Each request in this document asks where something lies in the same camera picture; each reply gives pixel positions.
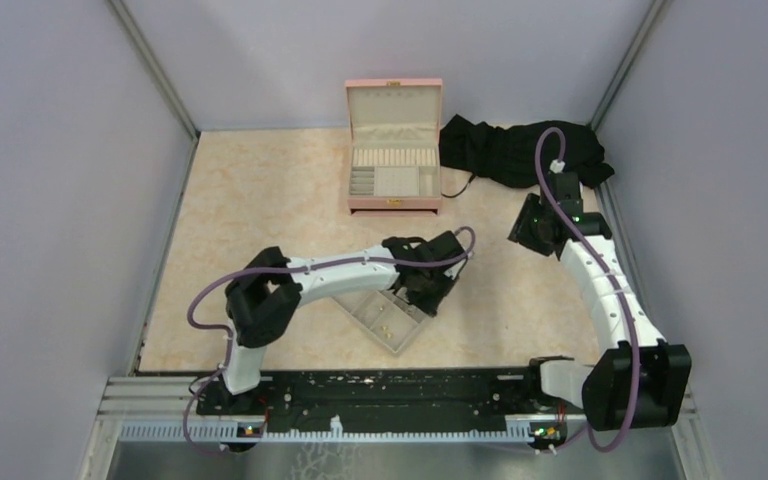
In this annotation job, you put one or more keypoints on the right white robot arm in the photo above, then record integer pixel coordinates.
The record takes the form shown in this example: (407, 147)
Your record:
(640, 378)

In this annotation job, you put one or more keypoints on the pink jewelry box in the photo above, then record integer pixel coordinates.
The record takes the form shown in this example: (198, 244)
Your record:
(394, 163)

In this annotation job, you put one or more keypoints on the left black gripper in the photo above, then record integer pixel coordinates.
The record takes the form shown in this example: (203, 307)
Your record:
(430, 304)

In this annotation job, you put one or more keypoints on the white cable duct strip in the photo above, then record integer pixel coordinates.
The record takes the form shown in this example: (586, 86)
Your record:
(235, 432)

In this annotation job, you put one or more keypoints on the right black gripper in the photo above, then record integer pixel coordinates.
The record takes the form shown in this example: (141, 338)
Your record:
(520, 233)

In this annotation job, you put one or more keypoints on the black cloth bag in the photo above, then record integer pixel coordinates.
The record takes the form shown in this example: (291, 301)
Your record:
(505, 155)

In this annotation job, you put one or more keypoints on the grey divided drawer tray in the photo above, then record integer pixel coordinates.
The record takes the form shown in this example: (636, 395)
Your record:
(371, 309)

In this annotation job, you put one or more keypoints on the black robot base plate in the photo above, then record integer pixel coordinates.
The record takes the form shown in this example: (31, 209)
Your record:
(397, 401)

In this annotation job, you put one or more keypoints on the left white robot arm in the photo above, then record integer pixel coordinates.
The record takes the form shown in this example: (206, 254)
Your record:
(263, 298)

